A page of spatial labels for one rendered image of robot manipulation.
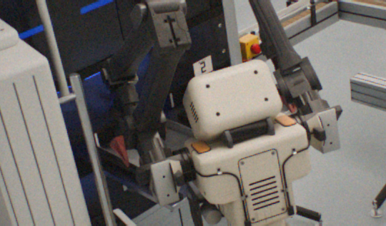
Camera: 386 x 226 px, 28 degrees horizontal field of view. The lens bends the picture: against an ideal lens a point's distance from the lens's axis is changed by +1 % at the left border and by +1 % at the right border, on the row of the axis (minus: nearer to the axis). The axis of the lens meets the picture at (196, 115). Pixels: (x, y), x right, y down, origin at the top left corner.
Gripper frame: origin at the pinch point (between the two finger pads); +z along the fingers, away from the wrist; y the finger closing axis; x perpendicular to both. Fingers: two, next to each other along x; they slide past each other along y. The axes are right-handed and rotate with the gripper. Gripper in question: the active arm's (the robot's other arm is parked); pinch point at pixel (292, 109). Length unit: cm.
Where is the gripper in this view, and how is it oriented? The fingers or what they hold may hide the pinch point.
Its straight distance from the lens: 266.3
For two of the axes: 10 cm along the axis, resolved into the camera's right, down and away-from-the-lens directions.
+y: -5.9, -1.4, 7.9
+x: -7.7, 4.0, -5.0
